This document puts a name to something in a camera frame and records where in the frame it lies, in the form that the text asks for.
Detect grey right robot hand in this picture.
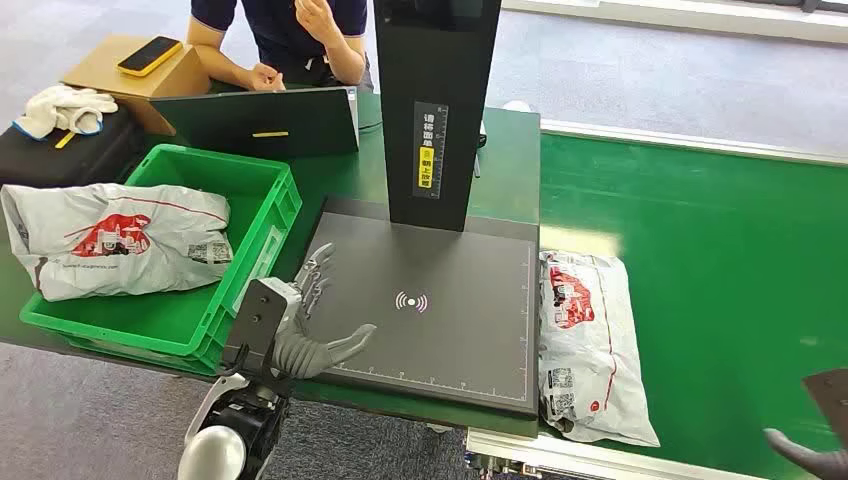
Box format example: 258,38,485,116
763,427,848,480

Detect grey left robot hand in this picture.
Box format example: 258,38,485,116
271,242,378,382

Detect white mailer bag red print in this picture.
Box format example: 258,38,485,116
0,182,234,303
538,250,661,448

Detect green plastic basket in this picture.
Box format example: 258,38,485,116
19,143,304,378

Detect black weighing device platform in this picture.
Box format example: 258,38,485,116
291,195,540,420

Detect black weighing device column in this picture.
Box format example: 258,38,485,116
372,0,503,233

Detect green conveyor belt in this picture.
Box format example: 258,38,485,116
539,132,848,480

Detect black laptop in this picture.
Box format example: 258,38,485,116
150,86,361,160

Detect person's right hand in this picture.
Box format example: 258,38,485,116
246,63,287,93

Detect person's hand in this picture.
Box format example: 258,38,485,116
246,63,287,93
294,0,342,44

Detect black hard case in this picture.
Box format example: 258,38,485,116
0,105,144,189

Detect brown cardboard box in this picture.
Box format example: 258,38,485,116
60,34,213,137

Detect phone in yellow case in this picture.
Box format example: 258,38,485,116
116,35,184,78

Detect person's left hand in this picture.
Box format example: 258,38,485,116
294,0,342,44

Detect white work gloves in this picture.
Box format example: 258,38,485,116
11,84,119,141

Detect white floor ledge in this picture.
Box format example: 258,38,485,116
501,0,848,46

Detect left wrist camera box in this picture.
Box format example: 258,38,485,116
221,277,305,380

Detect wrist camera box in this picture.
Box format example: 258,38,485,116
221,277,305,380
802,368,848,433

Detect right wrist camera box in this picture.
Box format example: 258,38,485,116
802,368,848,433

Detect aluminium conveyor side rail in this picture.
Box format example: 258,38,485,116
539,119,848,167
465,427,763,480

